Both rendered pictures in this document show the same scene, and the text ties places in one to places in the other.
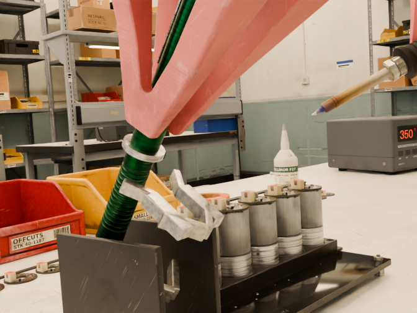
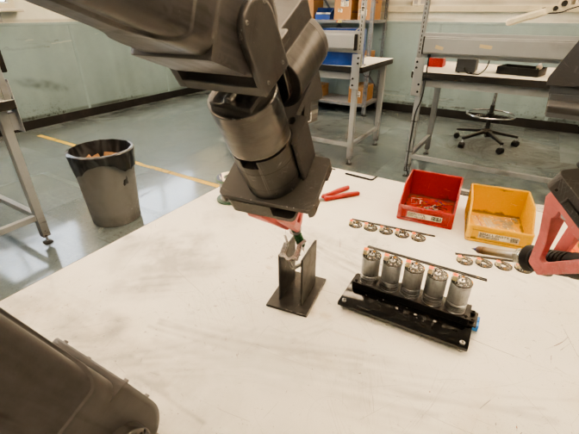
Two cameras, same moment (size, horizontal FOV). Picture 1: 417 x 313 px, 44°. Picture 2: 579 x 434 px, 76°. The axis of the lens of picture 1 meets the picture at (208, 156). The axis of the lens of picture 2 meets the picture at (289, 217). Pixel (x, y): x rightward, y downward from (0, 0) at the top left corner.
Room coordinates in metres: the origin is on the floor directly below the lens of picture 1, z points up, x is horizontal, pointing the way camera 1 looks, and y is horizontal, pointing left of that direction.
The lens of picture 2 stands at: (0.08, -0.36, 1.10)
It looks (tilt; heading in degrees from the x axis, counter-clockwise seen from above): 29 degrees down; 76
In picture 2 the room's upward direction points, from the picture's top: straight up
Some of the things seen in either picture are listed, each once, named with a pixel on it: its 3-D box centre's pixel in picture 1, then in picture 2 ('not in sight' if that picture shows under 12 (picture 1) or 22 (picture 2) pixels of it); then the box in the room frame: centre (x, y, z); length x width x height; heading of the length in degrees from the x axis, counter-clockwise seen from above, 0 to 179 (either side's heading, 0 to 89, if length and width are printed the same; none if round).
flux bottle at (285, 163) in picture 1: (285, 158); not in sight; (0.73, -0.11, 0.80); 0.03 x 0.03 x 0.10
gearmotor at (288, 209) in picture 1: (283, 227); (433, 289); (0.35, -0.05, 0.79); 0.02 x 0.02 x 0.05
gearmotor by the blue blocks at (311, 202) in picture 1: (305, 220); (457, 296); (0.37, -0.07, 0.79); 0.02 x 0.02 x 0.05
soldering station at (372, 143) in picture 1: (379, 143); not in sight; (0.93, -0.31, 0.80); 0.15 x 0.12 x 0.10; 31
